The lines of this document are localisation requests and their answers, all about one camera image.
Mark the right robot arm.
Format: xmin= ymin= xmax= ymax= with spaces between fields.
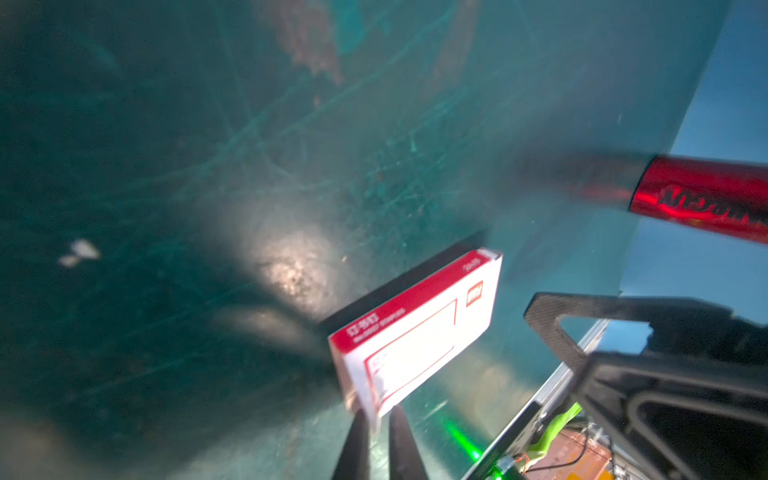
xmin=524 ymin=292 xmax=767 ymax=479

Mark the right controller board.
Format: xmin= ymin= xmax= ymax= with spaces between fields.
xmin=523 ymin=429 xmax=613 ymax=480

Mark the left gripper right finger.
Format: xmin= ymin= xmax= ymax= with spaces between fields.
xmin=389 ymin=405 xmax=428 ymax=480

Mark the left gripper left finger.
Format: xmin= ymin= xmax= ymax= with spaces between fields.
xmin=331 ymin=410 xmax=370 ymax=480

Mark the red white staple box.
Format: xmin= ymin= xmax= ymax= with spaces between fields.
xmin=328 ymin=248 xmax=503 ymax=431

